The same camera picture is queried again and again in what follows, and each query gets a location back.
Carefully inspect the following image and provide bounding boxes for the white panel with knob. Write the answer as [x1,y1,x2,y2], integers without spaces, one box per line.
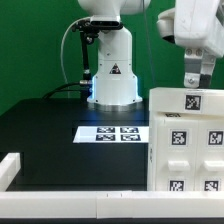
[156,116,198,191]

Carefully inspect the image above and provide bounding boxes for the grey camera cable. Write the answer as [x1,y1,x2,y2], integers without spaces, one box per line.
[60,17,90,85]

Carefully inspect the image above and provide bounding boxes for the white cabinet block with markers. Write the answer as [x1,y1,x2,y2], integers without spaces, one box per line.
[149,87,224,116]

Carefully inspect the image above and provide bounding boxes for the white cabinet door panel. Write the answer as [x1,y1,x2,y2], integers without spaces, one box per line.
[195,119,224,191]

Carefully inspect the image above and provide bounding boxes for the black base cables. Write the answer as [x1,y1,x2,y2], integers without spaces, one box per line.
[42,79,94,100]

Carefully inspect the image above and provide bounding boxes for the white marker sheet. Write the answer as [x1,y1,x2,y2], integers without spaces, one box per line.
[73,126,149,143]

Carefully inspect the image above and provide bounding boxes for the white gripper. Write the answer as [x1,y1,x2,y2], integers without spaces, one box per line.
[174,0,224,89]

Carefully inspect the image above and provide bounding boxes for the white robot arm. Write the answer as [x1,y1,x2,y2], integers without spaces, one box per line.
[78,0,224,111]

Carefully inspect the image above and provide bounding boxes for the black camera on stand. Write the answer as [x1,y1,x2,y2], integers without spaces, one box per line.
[72,17,123,101]

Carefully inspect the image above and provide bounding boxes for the white U-shaped table fence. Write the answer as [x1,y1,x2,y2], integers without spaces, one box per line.
[0,153,224,219]

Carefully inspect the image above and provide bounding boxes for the white cabinet body box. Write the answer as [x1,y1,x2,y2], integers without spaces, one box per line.
[147,112,224,191]

